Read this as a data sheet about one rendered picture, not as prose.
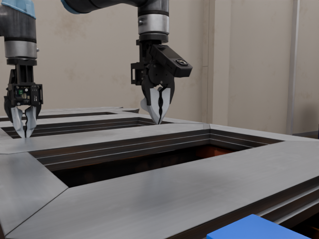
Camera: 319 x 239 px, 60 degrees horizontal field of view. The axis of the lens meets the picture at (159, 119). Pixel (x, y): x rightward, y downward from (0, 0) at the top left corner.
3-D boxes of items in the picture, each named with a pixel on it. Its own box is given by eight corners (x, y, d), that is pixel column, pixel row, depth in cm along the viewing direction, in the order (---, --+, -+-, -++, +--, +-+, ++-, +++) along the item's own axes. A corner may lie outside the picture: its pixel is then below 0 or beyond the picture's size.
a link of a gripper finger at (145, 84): (156, 104, 68) (156, 68, 67) (161, 105, 67) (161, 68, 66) (140, 105, 65) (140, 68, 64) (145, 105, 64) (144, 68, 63)
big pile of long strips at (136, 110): (119, 113, 219) (119, 105, 219) (147, 117, 187) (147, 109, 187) (6, 120, 172) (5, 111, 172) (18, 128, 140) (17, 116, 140)
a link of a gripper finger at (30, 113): (29, 142, 72) (27, 106, 71) (24, 138, 77) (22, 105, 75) (42, 141, 74) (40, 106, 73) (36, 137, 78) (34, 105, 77)
